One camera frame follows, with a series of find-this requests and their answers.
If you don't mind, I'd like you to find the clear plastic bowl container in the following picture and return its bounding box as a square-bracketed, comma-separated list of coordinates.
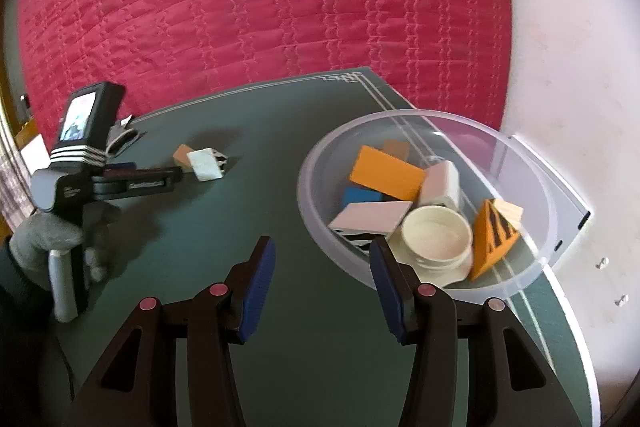
[297, 109, 558, 315]

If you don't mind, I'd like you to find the tan wooden triangle block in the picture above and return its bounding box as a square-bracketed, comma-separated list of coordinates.
[172, 144, 193, 172]

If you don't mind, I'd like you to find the white power adapter cube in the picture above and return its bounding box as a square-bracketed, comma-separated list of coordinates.
[418, 160, 461, 211]

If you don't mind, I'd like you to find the grey gloved left hand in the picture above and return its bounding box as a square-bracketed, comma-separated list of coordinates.
[9, 202, 122, 291]

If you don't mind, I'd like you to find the brown wooden rectangular block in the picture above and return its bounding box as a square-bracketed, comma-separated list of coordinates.
[382, 140, 410, 161]

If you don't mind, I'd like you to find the white paper sheet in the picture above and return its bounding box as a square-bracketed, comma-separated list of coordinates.
[114, 115, 134, 129]

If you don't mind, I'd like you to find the pinkish white striped block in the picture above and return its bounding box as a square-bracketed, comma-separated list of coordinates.
[329, 200, 413, 255]

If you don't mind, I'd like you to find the green table mat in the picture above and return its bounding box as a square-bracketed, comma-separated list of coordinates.
[46, 69, 600, 426]

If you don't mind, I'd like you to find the blue wooden block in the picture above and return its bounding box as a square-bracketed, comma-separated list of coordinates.
[341, 186, 383, 208]

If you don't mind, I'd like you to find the white bowl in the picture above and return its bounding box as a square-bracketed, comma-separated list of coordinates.
[388, 206, 473, 287]

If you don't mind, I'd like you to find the wooden furniture at left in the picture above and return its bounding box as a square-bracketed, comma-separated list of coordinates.
[1, 56, 38, 235]

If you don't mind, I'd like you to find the orange striped wedge block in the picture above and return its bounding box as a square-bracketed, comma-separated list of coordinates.
[348, 145, 426, 200]

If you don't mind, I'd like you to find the red quilted bedspread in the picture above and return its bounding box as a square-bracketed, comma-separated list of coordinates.
[17, 0, 512, 143]

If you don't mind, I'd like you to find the white zebra-striped block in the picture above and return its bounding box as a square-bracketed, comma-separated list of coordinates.
[186, 147, 228, 182]

